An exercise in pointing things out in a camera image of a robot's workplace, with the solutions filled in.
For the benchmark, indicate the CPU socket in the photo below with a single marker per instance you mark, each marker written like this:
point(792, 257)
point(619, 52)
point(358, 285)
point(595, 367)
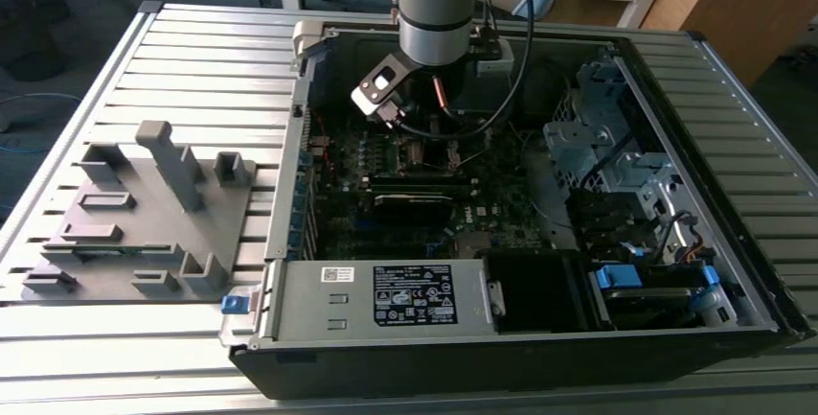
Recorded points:
point(434, 169)

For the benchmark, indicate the silver metal drive cage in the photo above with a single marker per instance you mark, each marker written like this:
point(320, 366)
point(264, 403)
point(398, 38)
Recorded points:
point(576, 146)

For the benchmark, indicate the green motherboard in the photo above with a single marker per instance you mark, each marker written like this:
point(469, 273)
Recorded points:
point(505, 194)

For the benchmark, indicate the grey plastic case latch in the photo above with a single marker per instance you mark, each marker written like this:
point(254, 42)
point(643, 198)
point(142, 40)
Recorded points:
point(308, 36)

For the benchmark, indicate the black graphics card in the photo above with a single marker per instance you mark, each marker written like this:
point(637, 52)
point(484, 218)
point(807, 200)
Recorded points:
point(409, 221)

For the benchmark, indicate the silver chipset heat sink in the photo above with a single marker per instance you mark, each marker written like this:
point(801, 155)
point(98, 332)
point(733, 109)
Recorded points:
point(474, 244)

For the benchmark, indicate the hard disk blue carrier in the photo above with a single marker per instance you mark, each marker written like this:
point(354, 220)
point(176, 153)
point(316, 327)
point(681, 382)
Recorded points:
point(617, 276)

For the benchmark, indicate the silver power supply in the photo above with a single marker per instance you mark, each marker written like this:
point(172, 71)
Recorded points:
point(308, 300)

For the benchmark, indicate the wooden cabinet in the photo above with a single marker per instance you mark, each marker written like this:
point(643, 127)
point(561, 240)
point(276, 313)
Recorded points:
point(755, 12)

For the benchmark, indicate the grey parts rack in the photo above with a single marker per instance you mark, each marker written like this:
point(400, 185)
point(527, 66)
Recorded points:
point(161, 223)

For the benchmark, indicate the blue plastic latch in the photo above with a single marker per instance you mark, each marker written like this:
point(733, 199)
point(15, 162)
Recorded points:
point(232, 305)

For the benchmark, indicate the black PC case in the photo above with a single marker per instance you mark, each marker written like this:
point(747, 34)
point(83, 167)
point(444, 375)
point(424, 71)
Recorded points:
point(512, 367)

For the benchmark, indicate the green RAM stick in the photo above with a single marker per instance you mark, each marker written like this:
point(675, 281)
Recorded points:
point(106, 251)

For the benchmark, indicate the black bag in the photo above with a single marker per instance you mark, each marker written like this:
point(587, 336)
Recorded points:
point(33, 41)

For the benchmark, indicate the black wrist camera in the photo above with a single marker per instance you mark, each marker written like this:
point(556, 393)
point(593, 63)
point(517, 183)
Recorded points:
point(493, 48)

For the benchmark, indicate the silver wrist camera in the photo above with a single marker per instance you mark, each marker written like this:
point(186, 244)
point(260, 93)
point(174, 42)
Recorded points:
point(384, 82)

